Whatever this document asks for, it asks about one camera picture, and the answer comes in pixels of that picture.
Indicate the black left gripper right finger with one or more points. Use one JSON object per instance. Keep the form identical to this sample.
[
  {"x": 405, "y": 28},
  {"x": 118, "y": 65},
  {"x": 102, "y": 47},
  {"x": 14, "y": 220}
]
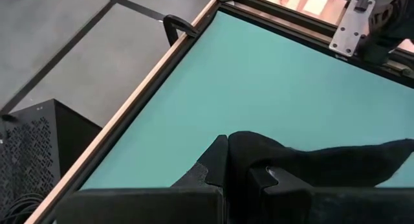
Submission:
[{"x": 339, "y": 206}]

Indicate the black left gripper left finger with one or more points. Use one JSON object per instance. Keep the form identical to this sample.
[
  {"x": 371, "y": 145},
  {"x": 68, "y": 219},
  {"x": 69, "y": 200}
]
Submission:
[{"x": 145, "y": 204}]

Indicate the black towel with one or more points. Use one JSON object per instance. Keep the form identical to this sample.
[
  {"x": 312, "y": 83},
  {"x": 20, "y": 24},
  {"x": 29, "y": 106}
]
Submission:
[{"x": 323, "y": 165}]

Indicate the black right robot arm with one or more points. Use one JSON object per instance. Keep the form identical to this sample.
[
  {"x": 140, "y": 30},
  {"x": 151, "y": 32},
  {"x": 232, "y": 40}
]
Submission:
[{"x": 388, "y": 20}]

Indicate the black perforated computer tower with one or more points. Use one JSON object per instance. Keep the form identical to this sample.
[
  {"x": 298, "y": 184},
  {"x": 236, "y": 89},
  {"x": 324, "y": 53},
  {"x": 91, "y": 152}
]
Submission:
[{"x": 29, "y": 152}]

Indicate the green table mat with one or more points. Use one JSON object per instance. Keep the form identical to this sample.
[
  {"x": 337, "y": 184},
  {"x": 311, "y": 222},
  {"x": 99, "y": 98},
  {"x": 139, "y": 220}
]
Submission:
[{"x": 258, "y": 88}]

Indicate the black table clamp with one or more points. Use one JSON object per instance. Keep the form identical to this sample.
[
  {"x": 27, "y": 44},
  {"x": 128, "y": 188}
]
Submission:
[{"x": 171, "y": 23}]

